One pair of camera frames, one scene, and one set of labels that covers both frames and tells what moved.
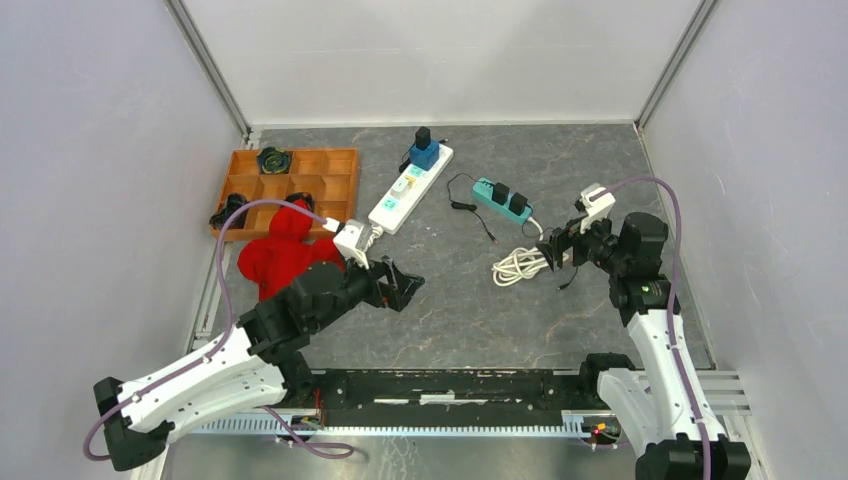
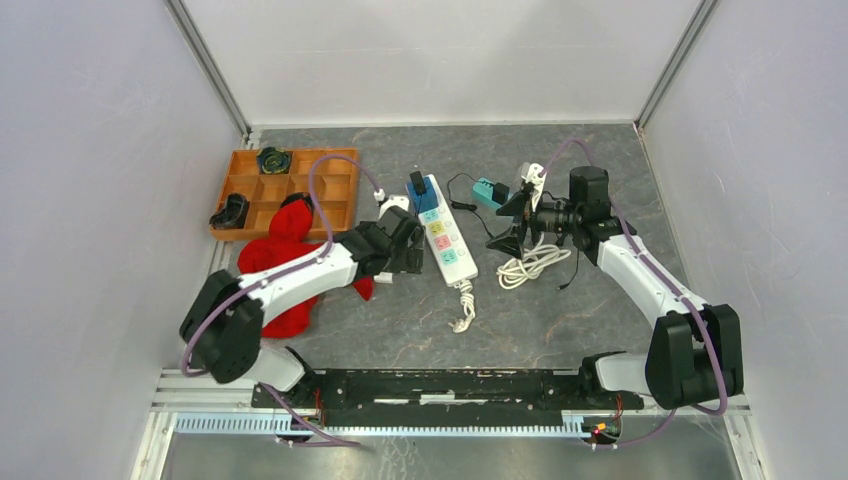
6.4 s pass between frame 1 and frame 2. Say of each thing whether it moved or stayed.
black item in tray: stayed
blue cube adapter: moved
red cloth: stayed
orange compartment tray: stayed
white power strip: moved
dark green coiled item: stayed
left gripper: moved
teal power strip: stayed
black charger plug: moved
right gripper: moved
